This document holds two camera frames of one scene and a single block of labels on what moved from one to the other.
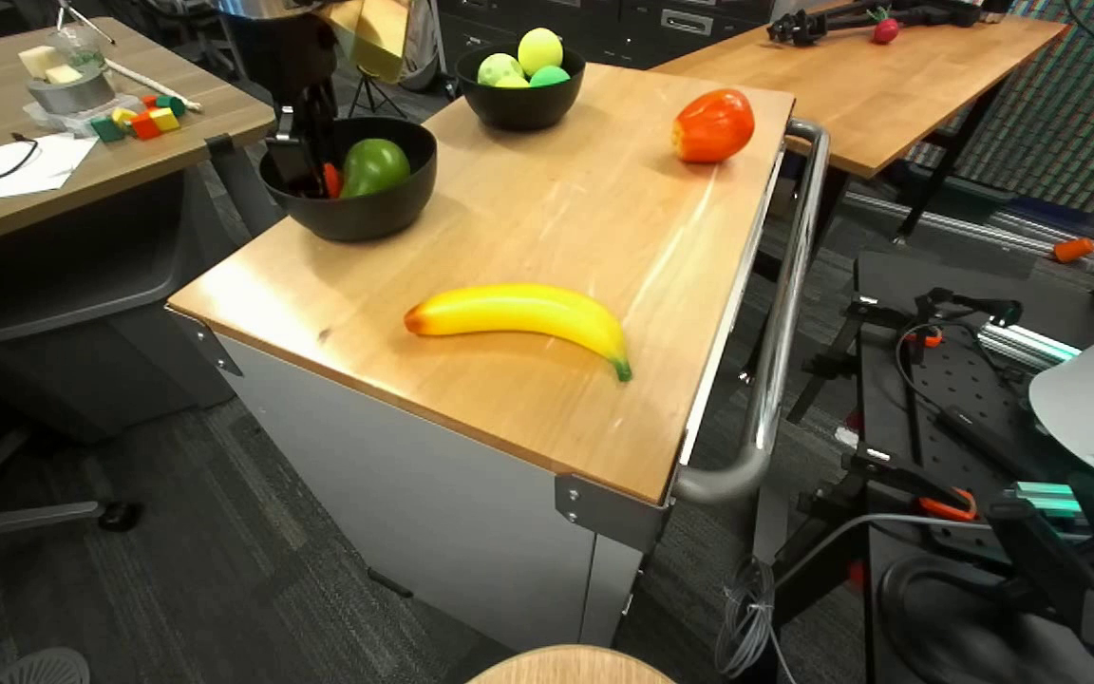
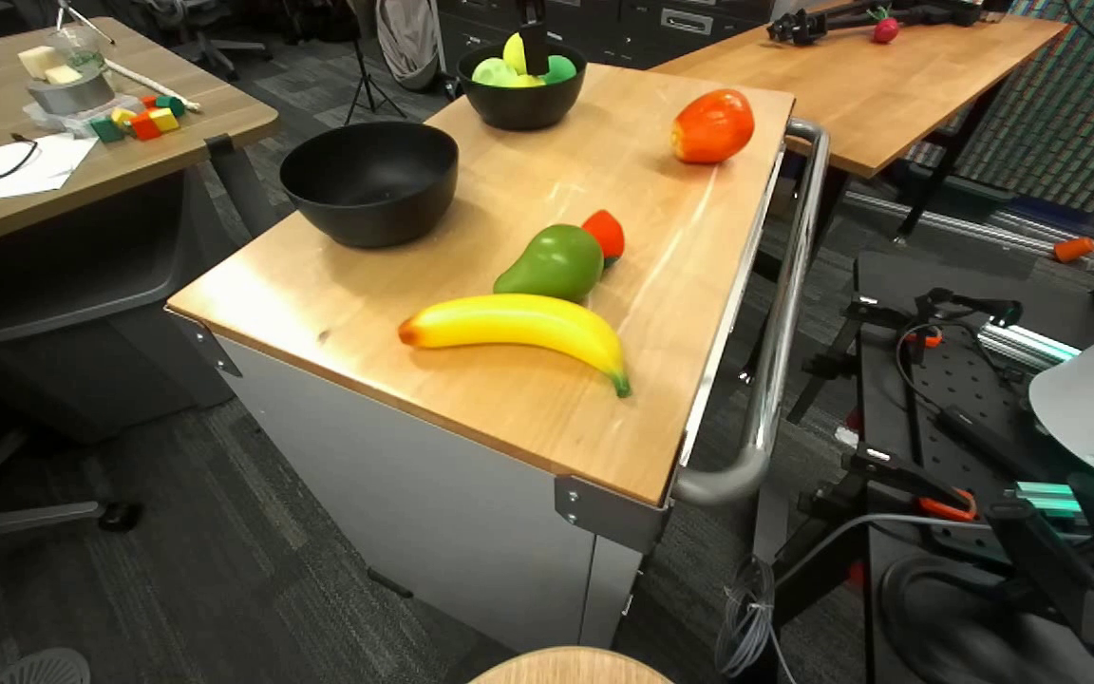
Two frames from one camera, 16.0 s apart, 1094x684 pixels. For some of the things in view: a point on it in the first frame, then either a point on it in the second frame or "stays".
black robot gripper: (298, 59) -> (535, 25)
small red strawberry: (332, 181) -> (609, 232)
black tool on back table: (808, 29) stays
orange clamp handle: (1072, 249) stays
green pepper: (375, 164) -> (556, 259)
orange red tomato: (712, 126) stays
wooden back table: (880, 103) stays
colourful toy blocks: (156, 115) stays
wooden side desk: (147, 103) stays
